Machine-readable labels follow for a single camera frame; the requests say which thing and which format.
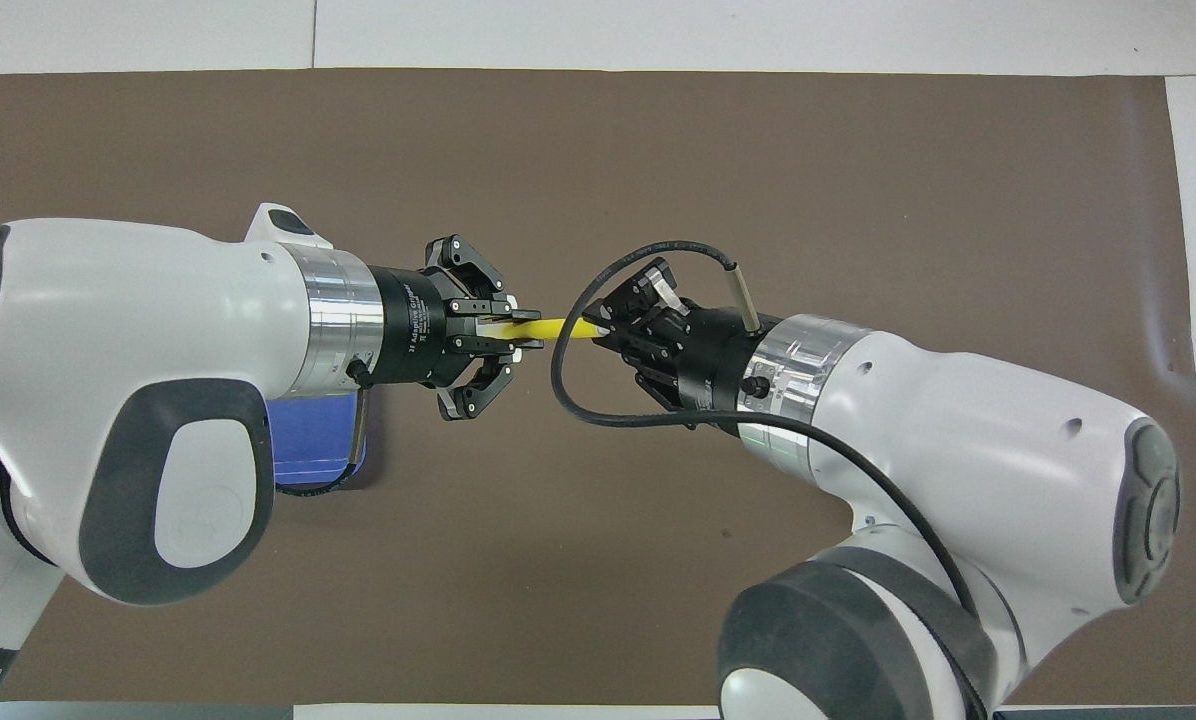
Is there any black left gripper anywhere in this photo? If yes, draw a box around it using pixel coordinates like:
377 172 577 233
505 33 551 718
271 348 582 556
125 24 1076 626
370 235 543 421

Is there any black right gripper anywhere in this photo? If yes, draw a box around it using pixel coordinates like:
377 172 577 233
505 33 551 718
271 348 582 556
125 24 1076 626
598 258 774 429

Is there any yellow marker pen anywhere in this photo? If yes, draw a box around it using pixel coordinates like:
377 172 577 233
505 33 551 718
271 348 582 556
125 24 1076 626
478 316 609 346

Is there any blue plastic tray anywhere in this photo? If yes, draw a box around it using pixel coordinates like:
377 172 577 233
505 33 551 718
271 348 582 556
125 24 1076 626
266 388 369 491

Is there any brown table mat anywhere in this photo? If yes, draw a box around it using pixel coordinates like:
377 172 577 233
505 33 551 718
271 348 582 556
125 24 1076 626
0 68 1196 706

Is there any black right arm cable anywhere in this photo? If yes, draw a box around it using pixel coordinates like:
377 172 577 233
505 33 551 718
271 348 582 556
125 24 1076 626
550 240 979 621

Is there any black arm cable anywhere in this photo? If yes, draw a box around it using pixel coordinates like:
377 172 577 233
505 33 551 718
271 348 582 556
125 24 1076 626
278 358 374 498
550 240 979 621

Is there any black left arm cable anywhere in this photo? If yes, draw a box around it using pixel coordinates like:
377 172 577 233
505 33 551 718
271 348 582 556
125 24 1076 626
278 358 374 498

